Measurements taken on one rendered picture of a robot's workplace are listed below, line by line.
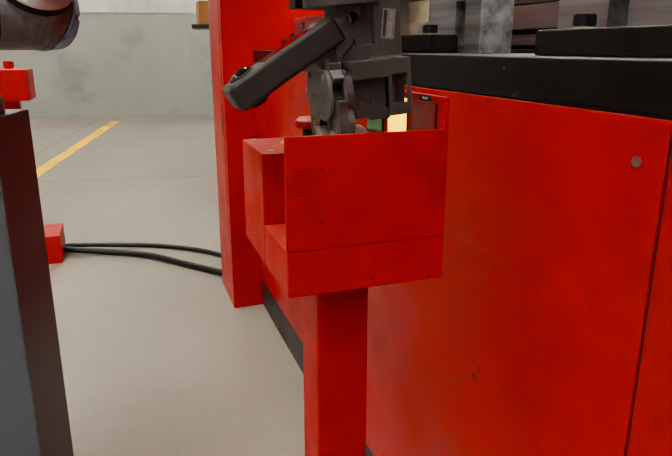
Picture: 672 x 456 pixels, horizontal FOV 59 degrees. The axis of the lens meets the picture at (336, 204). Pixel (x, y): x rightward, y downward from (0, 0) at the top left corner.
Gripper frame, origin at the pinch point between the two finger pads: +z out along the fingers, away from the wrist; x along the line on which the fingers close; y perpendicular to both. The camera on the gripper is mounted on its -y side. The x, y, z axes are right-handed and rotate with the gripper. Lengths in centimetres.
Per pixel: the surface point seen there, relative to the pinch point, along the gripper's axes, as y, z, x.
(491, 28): 37.1, -15.0, 28.7
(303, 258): -5.1, 3.1, -4.8
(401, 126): 9.3, -6.2, 3.8
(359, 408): 1.5, 25.6, 2.2
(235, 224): 9, 43, 139
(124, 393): -32, 71, 96
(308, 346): -2.9, 18.1, 5.6
